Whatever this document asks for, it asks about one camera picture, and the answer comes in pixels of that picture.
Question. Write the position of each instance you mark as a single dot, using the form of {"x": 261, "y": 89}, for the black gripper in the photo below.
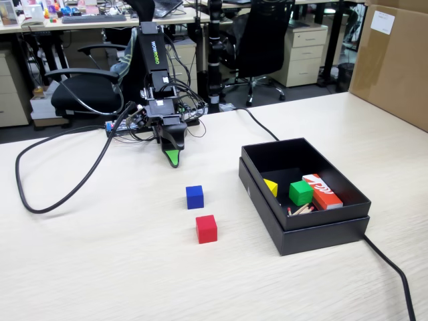
{"x": 164, "y": 112}

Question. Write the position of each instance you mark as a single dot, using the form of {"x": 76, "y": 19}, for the red wooden cube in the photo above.
{"x": 206, "y": 229}

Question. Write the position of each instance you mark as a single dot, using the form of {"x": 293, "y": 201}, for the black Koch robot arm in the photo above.
{"x": 152, "y": 53}

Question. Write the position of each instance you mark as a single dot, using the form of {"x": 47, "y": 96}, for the blue wooden cube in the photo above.
{"x": 195, "y": 197}

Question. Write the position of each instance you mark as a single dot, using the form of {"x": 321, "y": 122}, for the green wooden cube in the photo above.
{"x": 301, "y": 194}

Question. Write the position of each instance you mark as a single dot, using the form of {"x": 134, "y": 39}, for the beige drawer cabinet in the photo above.
{"x": 185, "y": 60}
{"x": 13, "y": 93}

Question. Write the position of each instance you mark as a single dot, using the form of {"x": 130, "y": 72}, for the thick black stand pole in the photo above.
{"x": 214, "y": 67}

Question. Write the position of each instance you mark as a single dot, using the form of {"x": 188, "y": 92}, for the striped grey shirt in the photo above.
{"x": 125, "y": 60}

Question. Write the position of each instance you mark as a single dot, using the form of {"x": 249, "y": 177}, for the black office chair with armrests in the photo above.
{"x": 83, "y": 93}

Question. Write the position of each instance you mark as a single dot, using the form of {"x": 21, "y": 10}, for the yellow wooden block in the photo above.
{"x": 272, "y": 188}

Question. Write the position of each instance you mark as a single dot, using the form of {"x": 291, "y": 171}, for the thin black pole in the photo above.
{"x": 198, "y": 33}

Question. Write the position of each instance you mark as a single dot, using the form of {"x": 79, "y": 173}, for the black mesh office chair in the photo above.
{"x": 257, "y": 43}

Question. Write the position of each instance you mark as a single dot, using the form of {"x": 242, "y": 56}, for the white paper box stack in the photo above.
{"x": 43, "y": 107}

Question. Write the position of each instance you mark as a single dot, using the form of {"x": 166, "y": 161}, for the black laptop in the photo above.
{"x": 167, "y": 6}

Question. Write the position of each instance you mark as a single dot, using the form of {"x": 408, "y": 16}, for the beige office desk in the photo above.
{"x": 100, "y": 24}

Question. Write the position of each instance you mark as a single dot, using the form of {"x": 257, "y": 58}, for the beige three-drawer cabinet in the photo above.
{"x": 301, "y": 57}

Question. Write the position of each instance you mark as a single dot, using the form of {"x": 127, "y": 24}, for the red white matchbox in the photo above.
{"x": 329, "y": 200}

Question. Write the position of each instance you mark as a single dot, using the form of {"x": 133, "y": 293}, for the black cardboard box lid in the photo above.
{"x": 321, "y": 239}

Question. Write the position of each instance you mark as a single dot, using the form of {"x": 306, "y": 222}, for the black cardboard box tray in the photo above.
{"x": 334, "y": 217}

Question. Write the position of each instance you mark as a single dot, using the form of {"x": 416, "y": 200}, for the colourful toy figures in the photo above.
{"x": 49, "y": 16}

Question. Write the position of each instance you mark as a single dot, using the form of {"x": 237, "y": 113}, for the black waste bin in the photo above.
{"x": 344, "y": 78}

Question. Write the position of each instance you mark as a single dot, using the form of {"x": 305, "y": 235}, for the white desk telephone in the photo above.
{"x": 33, "y": 22}

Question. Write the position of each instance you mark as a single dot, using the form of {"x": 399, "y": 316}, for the framed picture box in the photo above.
{"x": 8, "y": 16}

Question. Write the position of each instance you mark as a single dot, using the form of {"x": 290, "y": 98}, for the large brown cardboard box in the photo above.
{"x": 394, "y": 67}

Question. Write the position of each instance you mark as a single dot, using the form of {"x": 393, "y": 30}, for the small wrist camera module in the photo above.
{"x": 138, "y": 117}

